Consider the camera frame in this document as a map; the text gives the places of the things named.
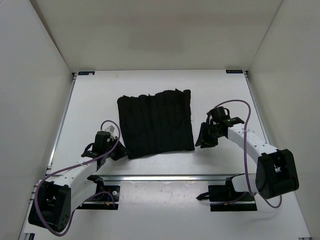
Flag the right blue corner label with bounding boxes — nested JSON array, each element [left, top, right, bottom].
[[225, 69, 243, 74]]

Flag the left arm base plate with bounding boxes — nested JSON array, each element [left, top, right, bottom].
[[71, 175, 121, 211]]

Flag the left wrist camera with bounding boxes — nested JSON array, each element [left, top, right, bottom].
[[104, 125, 115, 137]]

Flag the aluminium front rail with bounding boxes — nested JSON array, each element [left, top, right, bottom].
[[100, 174, 238, 182]]

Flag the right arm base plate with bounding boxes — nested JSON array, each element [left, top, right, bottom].
[[196, 174, 258, 212]]

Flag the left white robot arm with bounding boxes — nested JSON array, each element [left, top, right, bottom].
[[28, 125, 127, 237]]

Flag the left blue corner label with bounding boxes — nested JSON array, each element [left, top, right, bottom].
[[77, 71, 95, 76]]

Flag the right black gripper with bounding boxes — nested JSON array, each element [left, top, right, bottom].
[[195, 122, 224, 149]]

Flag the black pleated skirt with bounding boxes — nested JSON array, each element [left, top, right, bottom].
[[117, 89, 195, 160]]

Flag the blue corner label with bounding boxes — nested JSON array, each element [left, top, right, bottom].
[[225, 69, 243, 74], [77, 71, 95, 76]]

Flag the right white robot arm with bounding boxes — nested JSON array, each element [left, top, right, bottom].
[[195, 106, 300, 200]]

